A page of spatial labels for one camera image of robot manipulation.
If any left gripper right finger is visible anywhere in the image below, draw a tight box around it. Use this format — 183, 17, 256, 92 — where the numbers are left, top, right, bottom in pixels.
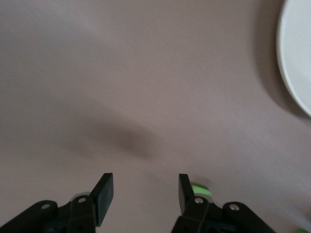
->
171, 173, 277, 233

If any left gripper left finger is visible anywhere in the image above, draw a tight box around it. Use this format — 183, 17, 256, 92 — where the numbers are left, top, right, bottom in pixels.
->
0, 172, 115, 233

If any green foam letter n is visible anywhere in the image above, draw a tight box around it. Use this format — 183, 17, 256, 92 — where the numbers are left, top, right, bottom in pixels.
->
190, 182, 212, 198

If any beige plate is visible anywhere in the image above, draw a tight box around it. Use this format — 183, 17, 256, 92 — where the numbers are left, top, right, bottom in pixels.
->
276, 0, 311, 119

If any brown table cover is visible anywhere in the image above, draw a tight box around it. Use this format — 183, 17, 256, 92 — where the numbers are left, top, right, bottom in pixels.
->
0, 0, 311, 233

